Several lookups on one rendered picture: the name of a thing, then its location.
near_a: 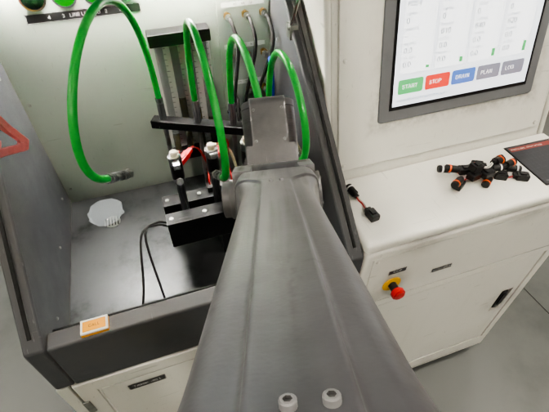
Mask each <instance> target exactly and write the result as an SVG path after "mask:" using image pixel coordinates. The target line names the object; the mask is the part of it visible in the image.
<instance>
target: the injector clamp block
mask: <svg viewBox="0 0 549 412"><path fill-rule="evenodd" d="M186 194H187V198H188V202H189V206H190V209H186V210H183V211H182V208H181V202H180V198H179V194H175V195H169V196H164V197H162V201H163V208H164V212H165V214H166V215H165V217H166V221H167V227H168V230H169V234H170V236H171V240H172V245H173V247H174V248H175V247H177V246H181V245H184V244H190V243H193V242H197V241H200V240H206V239H210V238H213V237H217V236H219V237H220V240H221V245H222V248H223V250H224V252H225V253H226V250H227V248H228V244H229V242H230V237H231V234H232V231H233V228H234V224H235V220H236V219H233V218H232V217H229V218H226V217H225V214H224V210H223V206H222V201H221V202H217V203H215V200H214V194H213V192H209V193H208V189H207V187H204V188H201V189H197V190H191V191H186Z"/></svg>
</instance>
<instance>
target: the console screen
mask: <svg viewBox="0 0 549 412"><path fill-rule="evenodd" d="M548 24H549V0H385V7H384V21H383V34H382V60H381V74H380V87H379V102H378V115H377V122H378V123H388V122H392V121H396V120H400V119H407V118H412V117H415V116H419V115H424V114H430V113H435V112H439V111H443V110H450V109H454V108H458V107H463V106H467V105H474V104H478V103H482V102H486V101H493V100H497V99H502V98H505V97H509V96H517V95H521V94H525V93H529V92H530V91H531V89H532V86H533V80H534V77H535V74H536V70H537V67H538V62H539V58H540V55H541V51H542V46H543V43H544V39H545V36H546V32H547V27H548Z"/></svg>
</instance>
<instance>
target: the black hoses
mask: <svg viewBox="0 0 549 412"><path fill-rule="evenodd" d="M265 17H266V19H267V22H268V25H269V27H270V33H271V45H270V52H269V55H268V57H269V56H270V55H271V53H272V52H273V51H274V47H275V32H274V28H273V25H272V23H271V19H270V16H269V15H268V14H267V13H265ZM247 19H248V22H249V24H250V27H251V30H252V35H253V40H254V48H253V55H252V57H251V58H252V63H253V65H254V68H255V62H256V57H257V34H256V30H255V28H254V25H253V22H252V18H251V17H250V16H247ZM228 21H229V22H230V26H231V28H232V30H233V33H234V34H237V31H236V28H235V27H234V22H233V21H232V19H231V18H229V19H228ZM236 51H237V54H236V67H235V76H234V102H235V107H236V112H237V121H239V122H241V120H240V119H242V115H241V112H240V111H241V109H240V108H239V98H238V96H237V88H238V78H239V62H240V50H239V48H238V46H237V44H236ZM268 63H269V62H268V58H267V62H266V66H265V68H264V70H263V73H262V76H261V80H260V82H259V85H260V88H261V86H262V84H263V82H264V79H265V76H266V72H267V68H268ZM250 84H251V83H250V79H249V77H248V83H247V87H246V92H245V96H244V100H243V103H244V102H246V101H247V99H248V93H249V88H250Z"/></svg>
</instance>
